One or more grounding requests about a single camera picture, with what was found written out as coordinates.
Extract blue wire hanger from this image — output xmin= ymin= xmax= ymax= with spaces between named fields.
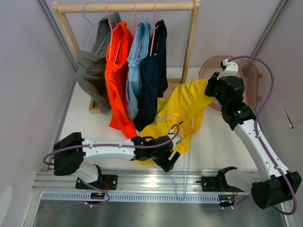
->
xmin=169 ymin=139 xmax=192 ymax=202

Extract yellow shorts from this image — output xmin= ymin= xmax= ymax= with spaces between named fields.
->
xmin=140 ymin=79 xmax=214 ymax=154

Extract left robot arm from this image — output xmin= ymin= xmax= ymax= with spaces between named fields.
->
xmin=53 ymin=131 xmax=181 ymax=189

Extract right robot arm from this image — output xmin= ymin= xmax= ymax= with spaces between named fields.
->
xmin=205 ymin=72 xmax=302 ymax=215

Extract navy blue shorts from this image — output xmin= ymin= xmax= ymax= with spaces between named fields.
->
xmin=133 ymin=19 xmax=168 ymax=131

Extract pink hanger of navy shorts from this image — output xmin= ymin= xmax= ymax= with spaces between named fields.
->
xmin=149 ymin=1 xmax=157 ymax=56

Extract light blue shorts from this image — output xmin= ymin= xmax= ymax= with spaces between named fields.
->
xmin=126 ymin=18 xmax=151 ymax=120

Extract orange shorts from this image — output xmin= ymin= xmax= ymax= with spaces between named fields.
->
xmin=105 ymin=21 xmax=137 ymax=139

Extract grey shorts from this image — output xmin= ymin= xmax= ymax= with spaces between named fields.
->
xmin=75 ymin=21 xmax=111 ymax=114

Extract pink hanger of orange shorts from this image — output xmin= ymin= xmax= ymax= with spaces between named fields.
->
xmin=106 ymin=2 xmax=121 ymax=64

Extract blue hanger of grey shorts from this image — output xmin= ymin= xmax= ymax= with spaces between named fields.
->
xmin=82 ymin=2 xmax=112 ymax=56

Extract translucent pink plastic basket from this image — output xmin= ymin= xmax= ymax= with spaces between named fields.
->
xmin=199 ymin=55 xmax=263 ymax=111

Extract wooden clothes rack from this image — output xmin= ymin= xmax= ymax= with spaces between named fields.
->
xmin=52 ymin=0 xmax=200 ymax=115

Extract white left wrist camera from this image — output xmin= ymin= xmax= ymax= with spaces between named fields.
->
xmin=168 ymin=126 xmax=182 ymax=149

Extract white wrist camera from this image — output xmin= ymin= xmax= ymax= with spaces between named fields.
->
xmin=168 ymin=126 xmax=182 ymax=149
xmin=217 ymin=59 xmax=239 ymax=80

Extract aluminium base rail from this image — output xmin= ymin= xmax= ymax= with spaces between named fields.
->
xmin=32 ymin=168 xmax=261 ymax=192

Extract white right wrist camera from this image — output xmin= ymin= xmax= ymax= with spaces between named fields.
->
xmin=217 ymin=59 xmax=239 ymax=80

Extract slotted cable duct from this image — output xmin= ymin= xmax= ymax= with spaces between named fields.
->
xmin=41 ymin=191 xmax=220 ymax=204

